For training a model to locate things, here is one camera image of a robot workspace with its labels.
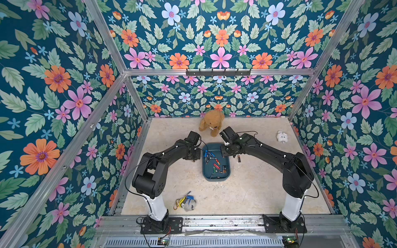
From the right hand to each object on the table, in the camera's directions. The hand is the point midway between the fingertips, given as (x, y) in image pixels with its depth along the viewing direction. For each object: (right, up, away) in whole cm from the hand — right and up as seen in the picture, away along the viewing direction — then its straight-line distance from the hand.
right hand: (224, 150), depth 89 cm
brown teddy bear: (-7, +19, +7) cm, 22 cm away
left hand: (-16, -3, +6) cm, 17 cm away
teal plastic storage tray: (-5, -10, +4) cm, 12 cm away
